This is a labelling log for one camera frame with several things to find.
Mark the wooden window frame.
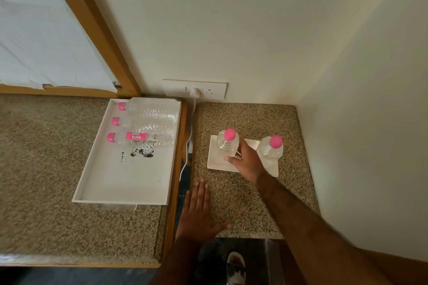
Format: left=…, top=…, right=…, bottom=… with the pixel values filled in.
left=0, top=0, right=143, bottom=98

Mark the large white rectangular tray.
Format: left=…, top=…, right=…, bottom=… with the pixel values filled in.
left=72, top=97, right=182, bottom=206

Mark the pink labelled clear water bottle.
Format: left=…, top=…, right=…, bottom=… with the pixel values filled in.
left=107, top=130, right=176, bottom=148

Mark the person's right forearm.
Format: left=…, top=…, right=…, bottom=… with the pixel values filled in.
left=255, top=171, right=392, bottom=285

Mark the white window covering sheet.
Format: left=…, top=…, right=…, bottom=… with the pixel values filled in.
left=0, top=0, right=118, bottom=93

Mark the person's right hand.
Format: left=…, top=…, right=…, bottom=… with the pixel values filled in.
left=225, top=139, right=269, bottom=186

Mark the wooden counter edge trim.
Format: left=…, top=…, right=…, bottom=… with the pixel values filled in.
left=162, top=100, right=190, bottom=262

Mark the clear water bottle pink cap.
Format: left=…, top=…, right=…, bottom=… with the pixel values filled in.
left=256, top=135, right=284, bottom=166
left=112, top=114, right=179, bottom=129
left=217, top=128, right=240, bottom=158
left=118, top=98, right=179, bottom=114

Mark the white wall socket plate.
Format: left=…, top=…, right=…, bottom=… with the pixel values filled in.
left=163, top=79, right=228, bottom=101

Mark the person's white shoe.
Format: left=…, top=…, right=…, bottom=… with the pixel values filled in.
left=226, top=251, right=247, bottom=285

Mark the person's left forearm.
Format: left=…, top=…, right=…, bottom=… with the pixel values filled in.
left=150, top=237, right=210, bottom=285

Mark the small white square tray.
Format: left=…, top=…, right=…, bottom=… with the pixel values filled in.
left=207, top=135, right=279, bottom=178

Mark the person's left hand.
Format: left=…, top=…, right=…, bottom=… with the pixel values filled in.
left=175, top=178, right=232, bottom=246

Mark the white power cable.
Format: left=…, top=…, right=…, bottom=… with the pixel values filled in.
left=179, top=96, right=198, bottom=182

